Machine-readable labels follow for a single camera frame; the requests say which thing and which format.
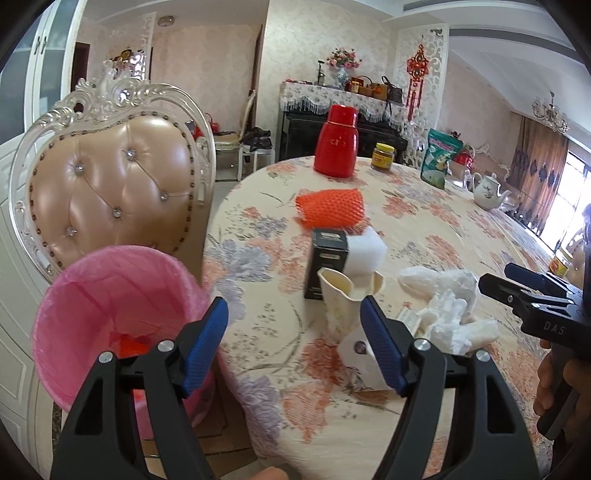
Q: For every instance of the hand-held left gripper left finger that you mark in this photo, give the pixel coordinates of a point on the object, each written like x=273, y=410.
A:
x=207, y=337

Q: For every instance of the person's right forearm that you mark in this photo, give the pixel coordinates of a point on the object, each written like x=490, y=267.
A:
x=581, y=406

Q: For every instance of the ornate tufted leather chair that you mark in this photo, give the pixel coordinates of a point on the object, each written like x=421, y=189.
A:
x=115, y=175

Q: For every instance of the yellow tin can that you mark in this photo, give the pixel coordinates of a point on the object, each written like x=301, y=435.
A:
x=558, y=266

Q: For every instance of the red plastic scrap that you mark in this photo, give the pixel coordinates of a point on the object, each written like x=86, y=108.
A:
x=129, y=345

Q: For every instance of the white ornate sofa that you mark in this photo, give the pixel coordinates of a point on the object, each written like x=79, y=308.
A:
x=494, y=164

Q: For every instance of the red thermos jug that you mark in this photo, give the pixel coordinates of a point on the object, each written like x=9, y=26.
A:
x=336, y=143

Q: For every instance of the round ceiling light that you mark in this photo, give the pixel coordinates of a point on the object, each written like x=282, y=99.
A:
x=165, y=21

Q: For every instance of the white porcelain teapot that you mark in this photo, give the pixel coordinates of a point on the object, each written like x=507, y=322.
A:
x=487, y=191

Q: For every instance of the dark handbag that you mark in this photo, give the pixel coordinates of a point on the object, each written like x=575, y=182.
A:
x=392, y=91

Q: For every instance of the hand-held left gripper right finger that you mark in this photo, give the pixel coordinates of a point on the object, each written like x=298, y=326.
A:
x=381, y=337

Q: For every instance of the person's right hand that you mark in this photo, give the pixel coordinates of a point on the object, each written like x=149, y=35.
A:
x=544, y=383

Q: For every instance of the white glass-door cabinet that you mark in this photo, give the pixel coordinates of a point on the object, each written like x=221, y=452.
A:
x=18, y=323

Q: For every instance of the cream paper cup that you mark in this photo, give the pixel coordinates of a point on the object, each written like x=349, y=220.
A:
x=341, y=300

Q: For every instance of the red and yellow basket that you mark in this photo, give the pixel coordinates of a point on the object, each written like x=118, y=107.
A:
x=358, y=86

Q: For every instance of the tall white lattice partition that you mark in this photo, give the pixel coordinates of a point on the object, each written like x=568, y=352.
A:
x=434, y=92

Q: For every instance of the black upright piano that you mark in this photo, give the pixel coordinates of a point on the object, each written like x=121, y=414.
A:
x=300, y=138

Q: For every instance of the red knot wall ornament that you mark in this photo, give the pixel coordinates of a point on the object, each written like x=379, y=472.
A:
x=417, y=69

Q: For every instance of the white plastic wrappers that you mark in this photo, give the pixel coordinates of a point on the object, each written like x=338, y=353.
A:
x=455, y=323

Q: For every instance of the white carved lattice screen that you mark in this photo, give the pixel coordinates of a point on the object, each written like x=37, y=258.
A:
x=138, y=60

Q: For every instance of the crystal chandelier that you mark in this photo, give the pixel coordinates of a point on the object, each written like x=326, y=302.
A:
x=549, y=113

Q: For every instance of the red handbag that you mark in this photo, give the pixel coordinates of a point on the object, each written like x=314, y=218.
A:
x=212, y=124

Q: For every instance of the small white cardboard box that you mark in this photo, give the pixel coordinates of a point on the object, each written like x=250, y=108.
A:
x=358, y=360

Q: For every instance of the orange foam net sleeve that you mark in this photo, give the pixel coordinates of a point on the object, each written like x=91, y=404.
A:
x=330, y=207

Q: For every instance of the white plastic bag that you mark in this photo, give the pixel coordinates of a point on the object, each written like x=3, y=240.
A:
x=434, y=281

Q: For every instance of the lace piano cover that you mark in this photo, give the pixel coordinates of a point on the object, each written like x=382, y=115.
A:
x=314, y=97

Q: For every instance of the vase of pink flowers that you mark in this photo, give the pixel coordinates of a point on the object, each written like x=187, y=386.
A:
x=344, y=62

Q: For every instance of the white cushioned side chair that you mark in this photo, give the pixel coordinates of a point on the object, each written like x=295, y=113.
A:
x=231, y=143

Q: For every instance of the black cardboard box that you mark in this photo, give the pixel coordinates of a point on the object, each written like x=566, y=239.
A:
x=325, y=258

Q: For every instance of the yellow-lidded glass jar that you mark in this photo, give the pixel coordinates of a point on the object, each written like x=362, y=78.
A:
x=384, y=159

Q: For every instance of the green snack bag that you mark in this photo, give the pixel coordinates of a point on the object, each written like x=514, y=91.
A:
x=438, y=159

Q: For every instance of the brown wooden door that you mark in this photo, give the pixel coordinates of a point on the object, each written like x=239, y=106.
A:
x=82, y=64

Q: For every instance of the white foam block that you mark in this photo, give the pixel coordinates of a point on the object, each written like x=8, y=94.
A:
x=367, y=249

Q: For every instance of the small dark figurine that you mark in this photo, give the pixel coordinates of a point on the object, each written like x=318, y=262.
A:
x=321, y=74

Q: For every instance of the brown patterned curtains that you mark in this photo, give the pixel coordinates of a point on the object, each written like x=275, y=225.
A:
x=540, y=175

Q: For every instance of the pink trash bin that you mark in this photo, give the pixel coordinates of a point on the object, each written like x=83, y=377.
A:
x=92, y=286

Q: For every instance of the orange woven basket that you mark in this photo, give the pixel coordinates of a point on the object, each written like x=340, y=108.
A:
x=377, y=92

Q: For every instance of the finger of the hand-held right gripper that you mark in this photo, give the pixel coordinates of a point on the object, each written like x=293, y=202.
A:
x=510, y=295
x=526, y=273

